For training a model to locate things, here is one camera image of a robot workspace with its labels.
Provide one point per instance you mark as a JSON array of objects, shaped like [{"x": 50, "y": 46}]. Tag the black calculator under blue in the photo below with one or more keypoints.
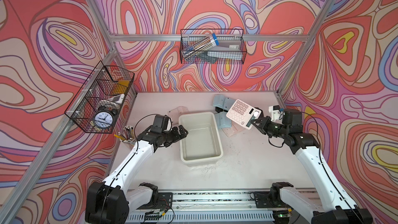
[{"x": 219, "y": 110}]

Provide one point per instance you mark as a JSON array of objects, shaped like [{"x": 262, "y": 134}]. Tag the grey white box in basket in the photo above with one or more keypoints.
[{"x": 227, "y": 49}]

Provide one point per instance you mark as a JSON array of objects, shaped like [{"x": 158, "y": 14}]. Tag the clear tube of pencils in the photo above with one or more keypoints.
[{"x": 194, "y": 47}]

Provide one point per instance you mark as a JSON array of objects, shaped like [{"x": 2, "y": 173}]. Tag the white device in basket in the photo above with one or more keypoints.
[{"x": 118, "y": 99}]

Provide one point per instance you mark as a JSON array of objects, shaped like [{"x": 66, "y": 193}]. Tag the black wire basket wall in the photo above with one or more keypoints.
[
  {"x": 222, "y": 34},
  {"x": 94, "y": 94}
]

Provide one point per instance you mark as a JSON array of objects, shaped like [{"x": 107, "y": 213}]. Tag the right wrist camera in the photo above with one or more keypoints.
[{"x": 276, "y": 112}]

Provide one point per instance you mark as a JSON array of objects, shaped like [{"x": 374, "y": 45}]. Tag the yellow item in basket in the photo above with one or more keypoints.
[{"x": 120, "y": 87}]

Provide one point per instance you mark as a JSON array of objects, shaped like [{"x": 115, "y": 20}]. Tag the clear pen cup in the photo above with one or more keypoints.
[{"x": 126, "y": 135}]

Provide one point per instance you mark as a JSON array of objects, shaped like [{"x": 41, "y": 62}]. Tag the green circuit board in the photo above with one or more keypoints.
[{"x": 152, "y": 216}]

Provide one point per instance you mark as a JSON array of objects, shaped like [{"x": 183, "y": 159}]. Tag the black alarm clock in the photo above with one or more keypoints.
[{"x": 105, "y": 118}]

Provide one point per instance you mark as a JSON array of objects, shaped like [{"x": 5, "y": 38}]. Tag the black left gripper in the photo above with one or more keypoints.
[{"x": 176, "y": 136}]

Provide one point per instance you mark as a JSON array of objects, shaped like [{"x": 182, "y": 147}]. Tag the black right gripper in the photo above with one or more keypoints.
[{"x": 267, "y": 120}]

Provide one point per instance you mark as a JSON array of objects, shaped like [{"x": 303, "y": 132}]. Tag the white plastic storage box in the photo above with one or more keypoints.
[{"x": 202, "y": 145}]

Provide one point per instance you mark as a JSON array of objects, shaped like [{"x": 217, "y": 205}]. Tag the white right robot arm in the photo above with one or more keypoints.
[{"x": 323, "y": 177}]

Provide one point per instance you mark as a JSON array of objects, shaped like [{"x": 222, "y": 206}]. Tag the pink calculator face up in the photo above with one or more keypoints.
[{"x": 242, "y": 114}]

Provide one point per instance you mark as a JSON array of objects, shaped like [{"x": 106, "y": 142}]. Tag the light blue calculator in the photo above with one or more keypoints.
[
  {"x": 222, "y": 120},
  {"x": 223, "y": 102}
]

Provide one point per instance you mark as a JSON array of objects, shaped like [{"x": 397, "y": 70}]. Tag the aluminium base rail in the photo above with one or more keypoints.
[{"x": 218, "y": 200}]

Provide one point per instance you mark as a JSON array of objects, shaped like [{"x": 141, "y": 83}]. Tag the pink calculator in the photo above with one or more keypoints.
[
  {"x": 233, "y": 130},
  {"x": 176, "y": 113}
]

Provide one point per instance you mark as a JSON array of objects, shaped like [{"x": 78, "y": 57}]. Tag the light blue calculator upside down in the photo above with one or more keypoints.
[{"x": 223, "y": 102}]

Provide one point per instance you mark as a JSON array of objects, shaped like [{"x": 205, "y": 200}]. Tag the black wire basket back wall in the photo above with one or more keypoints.
[{"x": 222, "y": 34}]

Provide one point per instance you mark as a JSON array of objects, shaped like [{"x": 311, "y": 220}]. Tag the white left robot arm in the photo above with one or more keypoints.
[{"x": 127, "y": 174}]

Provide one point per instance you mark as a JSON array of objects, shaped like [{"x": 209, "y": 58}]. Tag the black wire basket left wall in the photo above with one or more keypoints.
[{"x": 94, "y": 94}]

